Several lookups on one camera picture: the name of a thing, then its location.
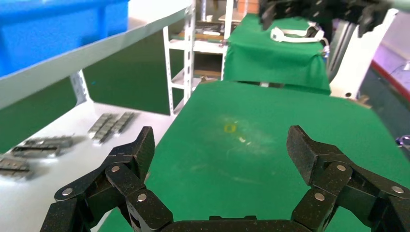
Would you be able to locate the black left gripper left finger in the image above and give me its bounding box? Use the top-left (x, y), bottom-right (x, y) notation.
top-left (40, 126), bottom-right (174, 232)

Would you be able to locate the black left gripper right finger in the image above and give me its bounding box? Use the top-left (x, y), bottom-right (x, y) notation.
top-left (286, 125), bottom-right (410, 232)

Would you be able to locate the brown cardboard box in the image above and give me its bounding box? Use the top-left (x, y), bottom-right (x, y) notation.
top-left (237, 0), bottom-right (260, 14)

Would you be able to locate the green table cloth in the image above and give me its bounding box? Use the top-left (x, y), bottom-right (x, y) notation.
top-left (93, 80), bottom-right (410, 232)

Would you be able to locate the small metal clip strip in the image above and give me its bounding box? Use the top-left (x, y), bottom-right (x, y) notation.
top-left (0, 157), bottom-right (33, 180)
top-left (11, 145), bottom-right (61, 159)
top-left (94, 115), bottom-right (127, 143)
top-left (88, 114), bottom-right (114, 135)
top-left (24, 136), bottom-right (87, 149)
top-left (110, 112), bottom-right (138, 135)

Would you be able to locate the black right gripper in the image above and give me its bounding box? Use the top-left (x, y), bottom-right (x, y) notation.
top-left (259, 0), bottom-right (390, 38)

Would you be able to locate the white slotted angle post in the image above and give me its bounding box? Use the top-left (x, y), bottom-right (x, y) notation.
top-left (184, 0), bottom-right (197, 106)
top-left (70, 70), bottom-right (93, 106)

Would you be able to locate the blue plastic bin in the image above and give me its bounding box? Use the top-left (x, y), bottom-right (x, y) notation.
top-left (0, 0), bottom-right (131, 77)

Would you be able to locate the white shelf board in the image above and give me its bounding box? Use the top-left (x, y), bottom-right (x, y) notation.
top-left (0, 101), bottom-right (175, 232)
top-left (0, 0), bottom-right (193, 110)

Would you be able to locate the green covered table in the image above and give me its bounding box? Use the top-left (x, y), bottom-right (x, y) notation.
top-left (222, 13), bottom-right (331, 96)

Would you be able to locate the white metal shelving rack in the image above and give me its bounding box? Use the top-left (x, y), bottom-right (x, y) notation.
top-left (162, 0), bottom-right (234, 116)

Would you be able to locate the chrome chair base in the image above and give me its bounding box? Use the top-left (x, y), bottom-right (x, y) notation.
top-left (395, 135), bottom-right (410, 151)

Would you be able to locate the white lower shelf board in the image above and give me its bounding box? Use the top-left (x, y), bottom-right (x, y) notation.
top-left (0, 101), bottom-right (175, 232)

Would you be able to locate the white robot torso column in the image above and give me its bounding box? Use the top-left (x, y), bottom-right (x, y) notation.
top-left (330, 8), bottom-right (399, 99)

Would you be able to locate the white headset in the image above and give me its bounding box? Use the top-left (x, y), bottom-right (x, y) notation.
top-left (270, 25), bottom-right (331, 44)

